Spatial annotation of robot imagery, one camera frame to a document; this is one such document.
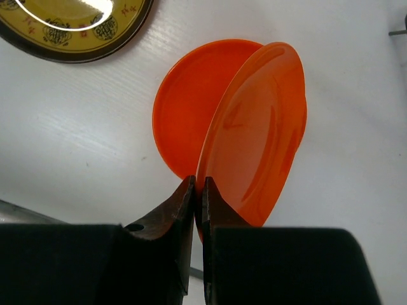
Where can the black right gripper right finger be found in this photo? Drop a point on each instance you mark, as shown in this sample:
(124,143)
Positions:
(213,211)

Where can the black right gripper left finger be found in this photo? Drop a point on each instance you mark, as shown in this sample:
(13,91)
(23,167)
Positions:
(164,238)

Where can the orange plate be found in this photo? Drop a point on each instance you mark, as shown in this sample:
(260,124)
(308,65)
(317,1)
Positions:
(256,131)
(189,96)

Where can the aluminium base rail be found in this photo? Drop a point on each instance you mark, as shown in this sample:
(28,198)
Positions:
(14,214)

